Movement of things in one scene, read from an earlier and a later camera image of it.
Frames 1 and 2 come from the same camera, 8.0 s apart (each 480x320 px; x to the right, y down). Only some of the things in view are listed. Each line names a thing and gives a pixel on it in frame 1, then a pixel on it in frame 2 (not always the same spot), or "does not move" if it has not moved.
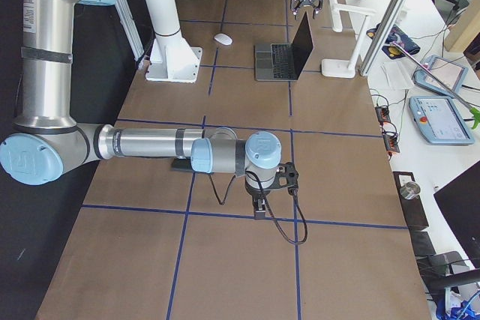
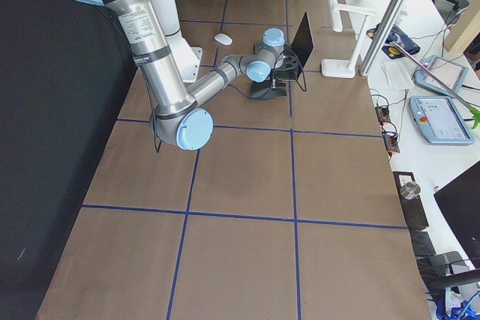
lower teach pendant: [439, 121] does not move
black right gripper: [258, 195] to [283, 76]
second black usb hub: [391, 143] does not move
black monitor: [460, 201] does not move
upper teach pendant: [450, 73] does not move
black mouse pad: [181, 164] to [262, 90]
